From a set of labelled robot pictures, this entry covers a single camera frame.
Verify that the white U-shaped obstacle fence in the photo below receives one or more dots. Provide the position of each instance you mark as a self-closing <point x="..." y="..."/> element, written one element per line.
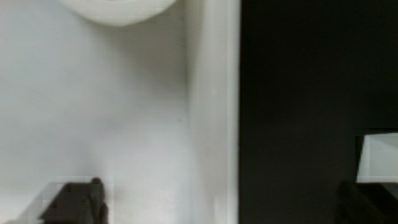
<point x="378" y="159"/>

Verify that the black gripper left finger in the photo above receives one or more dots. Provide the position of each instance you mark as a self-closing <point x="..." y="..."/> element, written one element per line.
<point x="78" y="206"/>

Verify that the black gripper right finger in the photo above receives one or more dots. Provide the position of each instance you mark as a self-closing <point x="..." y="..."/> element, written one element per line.
<point x="367" y="203"/>

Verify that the white square tabletop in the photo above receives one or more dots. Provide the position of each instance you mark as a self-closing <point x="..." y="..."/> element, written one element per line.
<point x="119" y="109"/>

